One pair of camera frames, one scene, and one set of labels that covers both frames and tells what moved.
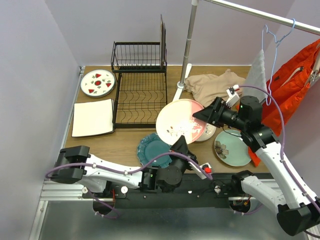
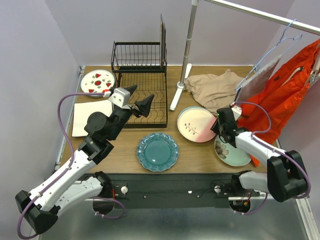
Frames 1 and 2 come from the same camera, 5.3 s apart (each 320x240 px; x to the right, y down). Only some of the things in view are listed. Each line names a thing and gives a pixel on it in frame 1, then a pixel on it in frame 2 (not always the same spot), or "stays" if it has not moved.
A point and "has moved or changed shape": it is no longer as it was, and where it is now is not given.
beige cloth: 206,88 stays
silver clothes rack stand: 186,66 stays
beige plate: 208,133 → 195,118
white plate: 97,83 stays
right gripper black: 208,114 → 215,128
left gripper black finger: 180,145 → 131,89
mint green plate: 230,149 stays
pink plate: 175,119 has moved or changed shape
